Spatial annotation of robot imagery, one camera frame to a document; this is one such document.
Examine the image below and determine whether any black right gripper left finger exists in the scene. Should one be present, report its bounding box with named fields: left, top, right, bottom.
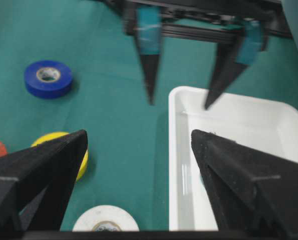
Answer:
left=0, top=129, right=88, bottom=232

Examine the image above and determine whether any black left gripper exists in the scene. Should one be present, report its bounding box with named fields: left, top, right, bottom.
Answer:
left=104, top=0, right=293, bottom=110

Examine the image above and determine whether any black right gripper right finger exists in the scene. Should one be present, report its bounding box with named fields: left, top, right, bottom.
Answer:
left=191, top=129, right=298, bottom=235

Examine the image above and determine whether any yellow tape roll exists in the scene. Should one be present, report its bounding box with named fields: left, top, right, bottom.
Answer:
left=31, top=131, right=89, bottom=182

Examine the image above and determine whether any white plastic case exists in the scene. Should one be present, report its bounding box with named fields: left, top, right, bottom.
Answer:
left=168, top=86, right=298, bottom=231

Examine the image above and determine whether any white tape roll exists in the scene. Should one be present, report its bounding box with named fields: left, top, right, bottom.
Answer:
left=73, top=205, right=139, bottom=232

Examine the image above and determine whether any blue tape roll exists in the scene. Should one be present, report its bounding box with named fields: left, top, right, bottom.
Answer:
left=24, top=60, right=73, bottom=99

